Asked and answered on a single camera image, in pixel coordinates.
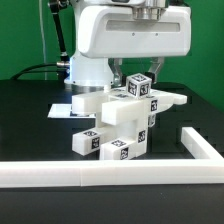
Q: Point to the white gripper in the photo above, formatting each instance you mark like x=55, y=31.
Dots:
x=112, y=32

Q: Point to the small white tag cube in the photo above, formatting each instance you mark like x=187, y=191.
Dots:
x=138, y=85

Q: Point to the white chair seat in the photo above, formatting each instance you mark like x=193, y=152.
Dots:
x=137, y=130

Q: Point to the white chair back frame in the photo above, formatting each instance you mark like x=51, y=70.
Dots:
x=116, y=106

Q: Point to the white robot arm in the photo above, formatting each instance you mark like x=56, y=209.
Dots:
x=94, y=73

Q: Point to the white marker sheet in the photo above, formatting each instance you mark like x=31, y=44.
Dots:
x=64, y=111

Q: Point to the white L-shaped fence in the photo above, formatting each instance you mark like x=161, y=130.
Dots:
x=206, y=166

